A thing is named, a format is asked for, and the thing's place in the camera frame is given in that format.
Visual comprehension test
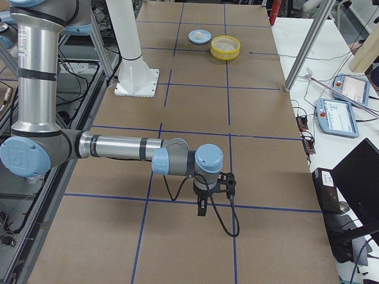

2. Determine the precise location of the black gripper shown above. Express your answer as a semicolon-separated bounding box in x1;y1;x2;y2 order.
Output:
194;187;210;217

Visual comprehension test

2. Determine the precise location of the white steamed bun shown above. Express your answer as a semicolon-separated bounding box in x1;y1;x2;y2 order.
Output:
194;31;203;40

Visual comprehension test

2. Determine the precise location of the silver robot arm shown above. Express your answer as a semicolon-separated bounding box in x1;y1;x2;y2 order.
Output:
1;1;223;216

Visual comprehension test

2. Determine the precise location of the yellow bamboo steamer basket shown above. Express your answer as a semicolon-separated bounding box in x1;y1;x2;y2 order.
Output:
210;35;241;61

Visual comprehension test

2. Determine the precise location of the lower orange black connector block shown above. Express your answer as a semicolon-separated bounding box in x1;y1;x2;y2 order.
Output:
302;138;316;155

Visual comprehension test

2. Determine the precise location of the orange black connector block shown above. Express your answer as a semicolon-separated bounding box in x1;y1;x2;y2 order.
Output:
302;138;316;155
296;116;309;132

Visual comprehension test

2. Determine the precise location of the black computer box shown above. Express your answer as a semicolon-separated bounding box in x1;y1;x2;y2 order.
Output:
312;168;341;214

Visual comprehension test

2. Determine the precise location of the brown paper table cover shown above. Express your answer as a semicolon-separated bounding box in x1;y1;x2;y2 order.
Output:
27;2;341;284

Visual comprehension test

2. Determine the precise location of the upper orange black connector block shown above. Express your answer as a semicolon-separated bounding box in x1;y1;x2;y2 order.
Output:
296;116;309;132

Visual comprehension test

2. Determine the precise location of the black monitor on stand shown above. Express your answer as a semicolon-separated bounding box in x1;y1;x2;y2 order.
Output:
330;137;379;264

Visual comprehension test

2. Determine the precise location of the near blue teach pendant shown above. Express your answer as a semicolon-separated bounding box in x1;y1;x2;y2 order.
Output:
316;98;359;138

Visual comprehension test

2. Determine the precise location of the blue teach pendant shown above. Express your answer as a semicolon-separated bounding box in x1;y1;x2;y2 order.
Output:
316;98;359;138
332;73;370;107

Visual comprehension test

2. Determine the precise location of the metal reacher grabber stick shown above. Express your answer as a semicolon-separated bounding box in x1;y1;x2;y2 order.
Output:
304;70;378;118

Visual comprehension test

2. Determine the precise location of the light blue plate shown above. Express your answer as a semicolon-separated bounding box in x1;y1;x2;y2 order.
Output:
188;29;212;44

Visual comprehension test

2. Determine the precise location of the far blue teach pendant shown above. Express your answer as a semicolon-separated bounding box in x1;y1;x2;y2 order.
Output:
332;73;370;107

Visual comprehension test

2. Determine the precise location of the red fire extinguisher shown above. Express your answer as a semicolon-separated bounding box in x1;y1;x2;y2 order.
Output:
269;0;282;26

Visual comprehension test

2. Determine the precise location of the wooden beam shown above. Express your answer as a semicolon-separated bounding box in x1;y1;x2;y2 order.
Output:
349;24;379;73

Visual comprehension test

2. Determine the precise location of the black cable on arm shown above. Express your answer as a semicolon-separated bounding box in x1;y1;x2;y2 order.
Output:
162;173;240;238

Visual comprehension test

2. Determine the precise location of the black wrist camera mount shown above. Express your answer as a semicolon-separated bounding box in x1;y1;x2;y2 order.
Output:
214;172;236;199

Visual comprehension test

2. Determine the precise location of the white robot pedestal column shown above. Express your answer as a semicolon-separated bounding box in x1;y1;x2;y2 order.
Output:
106;0;159;98

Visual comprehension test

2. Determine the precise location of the aluminium frame post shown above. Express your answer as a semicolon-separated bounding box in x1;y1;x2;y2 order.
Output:
284;0;334;92

